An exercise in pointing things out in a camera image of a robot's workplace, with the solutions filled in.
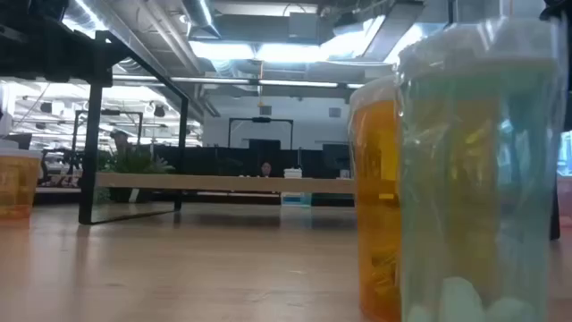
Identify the orange pill bottle white cap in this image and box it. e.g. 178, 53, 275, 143
348, 76, 403, 322
0, 147, 44, 220

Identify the green pill vial white cap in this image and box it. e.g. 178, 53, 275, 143
396, 17, 568, 322

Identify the clear acrylic tray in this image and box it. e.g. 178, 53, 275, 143
78, 30, 562, 242

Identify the dark office partition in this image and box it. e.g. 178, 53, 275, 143
154, 143, 355, 179

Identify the white tube light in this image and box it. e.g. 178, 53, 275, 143
111, 75, 366, 89

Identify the bright ceiling light panel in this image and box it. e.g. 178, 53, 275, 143
189, 38, 390, 64

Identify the potted succulent plant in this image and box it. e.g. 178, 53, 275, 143
98, 149, 176, 205

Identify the black desk monitor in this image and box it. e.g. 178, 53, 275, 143
4, 132, 33, 151

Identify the black robot station frame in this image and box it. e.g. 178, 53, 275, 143
227, 116, 295, 151
73, 109, 145, 180

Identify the silver air duct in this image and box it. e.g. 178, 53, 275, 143
181, 0, 223, 39

